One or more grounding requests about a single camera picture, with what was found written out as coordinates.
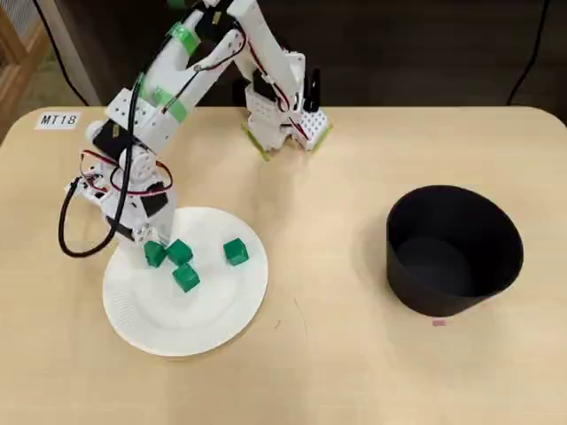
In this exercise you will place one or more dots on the white MT18 label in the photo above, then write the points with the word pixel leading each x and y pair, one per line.
pixel 59 119

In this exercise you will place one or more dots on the green tape band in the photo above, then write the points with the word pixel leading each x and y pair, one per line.
pixel 186 39
pixel 181 3
pixel 179 108

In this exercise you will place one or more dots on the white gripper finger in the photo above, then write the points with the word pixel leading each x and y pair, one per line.
pixel 133 254
pixel 166 226

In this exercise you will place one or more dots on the green cube block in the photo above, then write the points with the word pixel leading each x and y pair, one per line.
pixel 179 252
pixel 186 278
pixel 235 252
pixel 153 254

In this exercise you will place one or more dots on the small pink sticker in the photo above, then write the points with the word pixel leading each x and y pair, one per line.
pixel 440 322

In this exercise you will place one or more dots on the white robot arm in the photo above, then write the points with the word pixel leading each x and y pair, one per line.
pixel 164 71

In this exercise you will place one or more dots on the black clamp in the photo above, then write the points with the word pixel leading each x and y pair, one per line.
pixel 312 88

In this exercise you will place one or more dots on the white paper plate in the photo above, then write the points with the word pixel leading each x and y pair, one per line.
pixel 186 319

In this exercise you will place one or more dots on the light wooden shelf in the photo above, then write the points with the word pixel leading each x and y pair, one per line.
pixel 17 66

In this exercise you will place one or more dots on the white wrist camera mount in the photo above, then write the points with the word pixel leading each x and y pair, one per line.
pixel 88 186

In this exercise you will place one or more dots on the white perforated base plate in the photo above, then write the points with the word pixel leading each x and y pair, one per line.
pixel 315 128

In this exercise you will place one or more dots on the yellow-green tape strip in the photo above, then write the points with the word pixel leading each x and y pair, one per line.
pixel 261 152
pixel 327 135

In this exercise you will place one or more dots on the black pot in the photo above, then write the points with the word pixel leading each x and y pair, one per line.
pixel 425 265

